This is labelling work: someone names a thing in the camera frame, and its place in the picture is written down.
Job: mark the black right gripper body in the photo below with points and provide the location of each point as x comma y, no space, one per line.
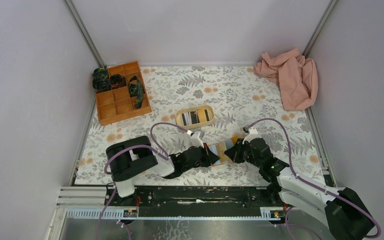
240,151

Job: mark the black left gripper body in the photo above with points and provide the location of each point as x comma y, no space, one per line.
204,151

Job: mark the yellow leather card holder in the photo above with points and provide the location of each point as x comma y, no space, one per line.
222,146

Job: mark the beige oval plastic tray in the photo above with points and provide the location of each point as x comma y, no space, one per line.
193,117

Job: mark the grey card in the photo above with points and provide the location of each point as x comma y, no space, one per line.
185,117

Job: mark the orange card with black stripe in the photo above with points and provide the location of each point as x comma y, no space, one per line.
203,115

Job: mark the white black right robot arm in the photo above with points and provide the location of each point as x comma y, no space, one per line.
340,210

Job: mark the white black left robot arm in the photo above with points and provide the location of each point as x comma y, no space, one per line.
132,157

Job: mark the floral patterned table mat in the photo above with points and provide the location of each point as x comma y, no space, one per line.
238,98

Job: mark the pink crumpled cloth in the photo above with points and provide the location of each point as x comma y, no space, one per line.
295,75

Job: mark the orange compartment organizer tray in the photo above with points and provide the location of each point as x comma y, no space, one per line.
117,103

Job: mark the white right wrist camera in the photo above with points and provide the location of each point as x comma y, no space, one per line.
251,134

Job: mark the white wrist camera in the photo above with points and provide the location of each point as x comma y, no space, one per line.
196,137
251,134

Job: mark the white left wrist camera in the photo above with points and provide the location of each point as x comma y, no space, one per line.
196,137

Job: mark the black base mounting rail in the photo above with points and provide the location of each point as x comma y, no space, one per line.
200,202

